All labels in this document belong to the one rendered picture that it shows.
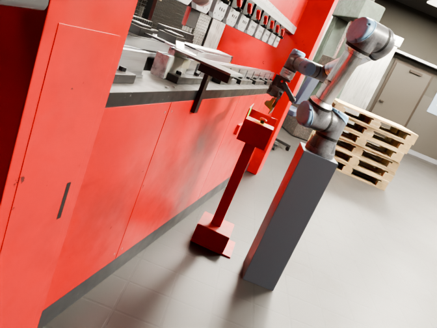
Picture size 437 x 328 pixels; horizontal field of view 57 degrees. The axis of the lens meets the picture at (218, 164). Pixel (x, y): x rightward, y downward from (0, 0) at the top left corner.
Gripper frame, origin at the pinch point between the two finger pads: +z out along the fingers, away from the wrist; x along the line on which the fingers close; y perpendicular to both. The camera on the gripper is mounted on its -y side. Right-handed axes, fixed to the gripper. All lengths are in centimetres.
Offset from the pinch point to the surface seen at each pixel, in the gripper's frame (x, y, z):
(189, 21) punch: 51, 48, -24
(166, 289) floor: 66, 3, 84
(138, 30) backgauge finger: 51, 67, -11
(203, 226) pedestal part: 15, 3, 73
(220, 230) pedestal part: 12, -7, 71
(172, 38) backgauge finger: 14, 62, -12
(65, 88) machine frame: 152, 37, -6
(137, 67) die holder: 85, 49, -3
